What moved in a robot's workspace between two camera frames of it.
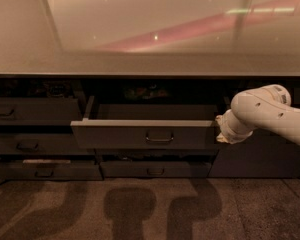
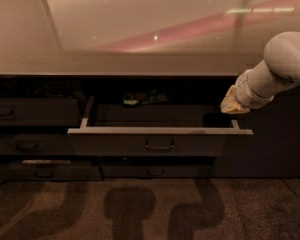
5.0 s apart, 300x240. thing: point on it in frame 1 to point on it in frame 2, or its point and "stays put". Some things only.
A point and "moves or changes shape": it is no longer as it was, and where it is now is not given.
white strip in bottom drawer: x=54 y=161 stays put
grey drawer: x=162 y=126 moves or changes shape
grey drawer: x=34 y=111 stays put
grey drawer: x=154 y=169 stays put
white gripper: x=227 y=128 to x=242 y=90
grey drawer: x=45 y=172 stays put
